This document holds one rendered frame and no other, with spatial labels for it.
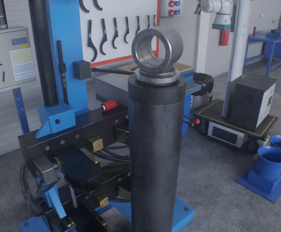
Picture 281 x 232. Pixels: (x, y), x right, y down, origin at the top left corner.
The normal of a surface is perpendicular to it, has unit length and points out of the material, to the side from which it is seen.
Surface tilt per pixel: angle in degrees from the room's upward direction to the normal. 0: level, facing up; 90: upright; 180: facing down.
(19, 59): 90
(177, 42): 70
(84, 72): 90
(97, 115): 0
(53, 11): 90
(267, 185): 90
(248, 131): 0
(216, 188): 0
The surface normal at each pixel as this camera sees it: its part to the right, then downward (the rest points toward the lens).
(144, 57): 0.71, -0.36
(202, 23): 0.66, 0.34
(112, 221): 0.00, -0.89
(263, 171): -0.79, 0.28
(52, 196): 0.51, -0.31
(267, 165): -0.61, 0.36
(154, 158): -0.09, 0.45
